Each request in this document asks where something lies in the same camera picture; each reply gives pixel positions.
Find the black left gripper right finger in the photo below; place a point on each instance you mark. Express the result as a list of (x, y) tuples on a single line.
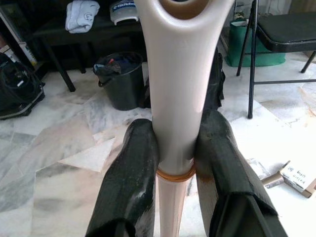
[(227, 172)]

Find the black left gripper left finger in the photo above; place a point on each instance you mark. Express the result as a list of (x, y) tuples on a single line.
[(128, 172)]

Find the orange rubber band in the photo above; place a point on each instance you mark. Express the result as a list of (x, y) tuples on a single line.
[(172, 179)]

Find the cardboard box with handwriting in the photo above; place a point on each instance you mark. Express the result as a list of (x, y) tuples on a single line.
[(296, 177)]

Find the black bucket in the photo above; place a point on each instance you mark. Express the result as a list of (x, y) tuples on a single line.
[(123, 86)]

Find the green bag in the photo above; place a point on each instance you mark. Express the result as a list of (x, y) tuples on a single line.
[(237, 49)]

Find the black equipment case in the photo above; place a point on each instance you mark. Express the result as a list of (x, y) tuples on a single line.
[(14, 98)]

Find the black low table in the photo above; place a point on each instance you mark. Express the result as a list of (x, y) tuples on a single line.
[(103, 27)]

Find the black folding chair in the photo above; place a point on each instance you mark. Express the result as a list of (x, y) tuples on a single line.
[(284, 32)]

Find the white blue plastic container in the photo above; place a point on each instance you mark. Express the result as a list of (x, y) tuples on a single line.
[(123, 12)]

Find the white folded cloth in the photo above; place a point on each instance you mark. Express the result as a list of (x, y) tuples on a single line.
[(81, 17)]

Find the dark shelf unit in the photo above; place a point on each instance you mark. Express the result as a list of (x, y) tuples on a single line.
[(14, 24)]

